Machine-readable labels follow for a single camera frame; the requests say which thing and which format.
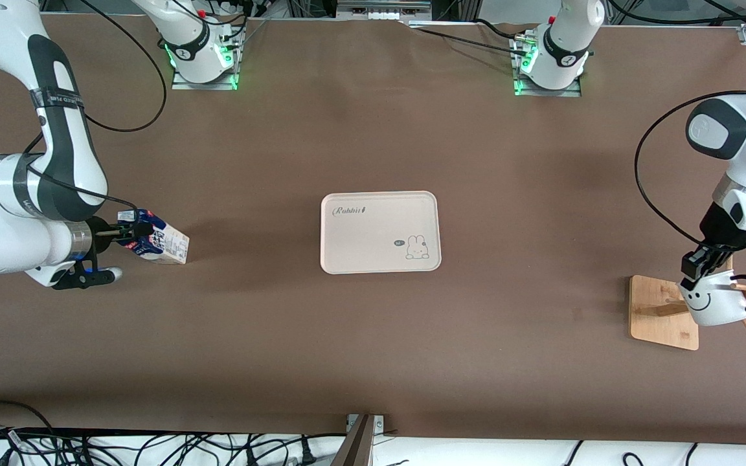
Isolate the blue white milk carton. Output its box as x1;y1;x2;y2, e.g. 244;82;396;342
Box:
117;208;190;265

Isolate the white smiley mug black handle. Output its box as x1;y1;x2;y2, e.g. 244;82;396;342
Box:
679;269;746;328

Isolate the cream rabbit print tray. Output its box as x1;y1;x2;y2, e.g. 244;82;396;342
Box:
320;191;442;275

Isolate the wooden mug tree stand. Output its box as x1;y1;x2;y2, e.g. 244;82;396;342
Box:
629;256;746;351

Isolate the white flat panel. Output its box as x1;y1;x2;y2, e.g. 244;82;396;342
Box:
0;430;746;466

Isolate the dark metal bar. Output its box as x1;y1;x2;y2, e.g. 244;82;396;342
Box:
331;414;377;466

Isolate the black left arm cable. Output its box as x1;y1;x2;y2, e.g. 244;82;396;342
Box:
634;39;746;250

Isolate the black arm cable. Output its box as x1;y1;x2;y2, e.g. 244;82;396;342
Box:
23;0;168;214
634;39;746;250

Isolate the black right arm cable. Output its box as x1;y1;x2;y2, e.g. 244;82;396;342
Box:
23;0;168;214

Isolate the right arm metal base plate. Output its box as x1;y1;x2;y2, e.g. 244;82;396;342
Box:
171;39;239;90

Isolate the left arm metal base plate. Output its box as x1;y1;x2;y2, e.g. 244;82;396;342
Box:
512;36;582;98

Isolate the silver metal bracket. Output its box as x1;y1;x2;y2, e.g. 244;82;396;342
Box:
346;413;387;434

